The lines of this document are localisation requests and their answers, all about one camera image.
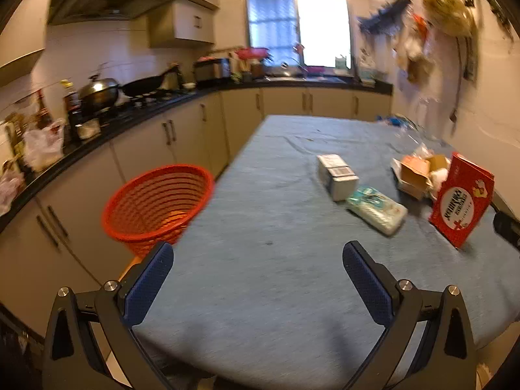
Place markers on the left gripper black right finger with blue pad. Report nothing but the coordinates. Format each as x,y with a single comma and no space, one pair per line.
445,357

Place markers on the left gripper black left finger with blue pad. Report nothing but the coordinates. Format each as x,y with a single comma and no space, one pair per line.
71,355

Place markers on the teal cartoon tissue pack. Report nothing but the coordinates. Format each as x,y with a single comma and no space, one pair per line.
377,209

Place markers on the red box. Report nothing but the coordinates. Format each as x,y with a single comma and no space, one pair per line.
462,200

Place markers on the orange medicine box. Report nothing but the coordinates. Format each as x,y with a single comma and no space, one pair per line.
416,171

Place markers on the white grey medicine box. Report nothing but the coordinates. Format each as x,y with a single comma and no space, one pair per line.
337,176

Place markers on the kitchen window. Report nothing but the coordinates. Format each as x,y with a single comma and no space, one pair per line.
306,33

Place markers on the orange plastic mesh basket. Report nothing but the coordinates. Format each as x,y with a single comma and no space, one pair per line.
157,206

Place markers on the grey-blue tablecloth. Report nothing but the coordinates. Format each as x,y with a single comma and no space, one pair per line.
258,293

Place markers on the black countertop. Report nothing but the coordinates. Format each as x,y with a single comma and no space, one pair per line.
73,154

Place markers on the white plastic bag on counter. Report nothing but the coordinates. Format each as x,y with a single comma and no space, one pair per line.
44,147

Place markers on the small white cup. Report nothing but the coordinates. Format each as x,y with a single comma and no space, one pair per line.
88,129

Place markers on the blue bag on stool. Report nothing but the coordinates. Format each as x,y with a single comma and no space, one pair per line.
394,121

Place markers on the red-cap sauce bottle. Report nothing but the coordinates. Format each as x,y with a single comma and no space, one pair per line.
42,116

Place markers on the dark soy sauce bottle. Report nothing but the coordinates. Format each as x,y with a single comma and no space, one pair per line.
73,109

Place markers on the steel wok with lid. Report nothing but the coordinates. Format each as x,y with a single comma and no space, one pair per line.
99,93

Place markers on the black frying pan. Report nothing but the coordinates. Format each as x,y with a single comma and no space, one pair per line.
147,85

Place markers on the steel rice cooker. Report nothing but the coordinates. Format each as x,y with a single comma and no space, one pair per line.
209,69

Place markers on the red colander bowl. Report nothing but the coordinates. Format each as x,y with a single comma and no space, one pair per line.
253,53

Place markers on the hanging yellow bag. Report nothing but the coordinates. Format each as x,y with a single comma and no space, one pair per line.
451,17

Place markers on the black wall shelf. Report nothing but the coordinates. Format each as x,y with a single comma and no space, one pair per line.
387,17

